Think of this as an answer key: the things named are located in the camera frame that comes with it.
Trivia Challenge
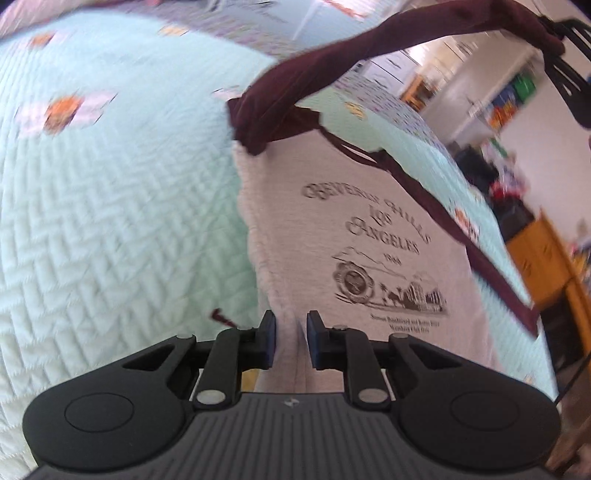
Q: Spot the maroon and cream raglan shirt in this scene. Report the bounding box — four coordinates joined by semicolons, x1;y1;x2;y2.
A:
228;1;564;393

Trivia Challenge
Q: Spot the white cabinet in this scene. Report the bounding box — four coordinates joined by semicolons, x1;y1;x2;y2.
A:
362;51;419;97

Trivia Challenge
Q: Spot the orange wooden desk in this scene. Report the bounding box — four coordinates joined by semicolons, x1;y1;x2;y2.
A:
506;210;591;354

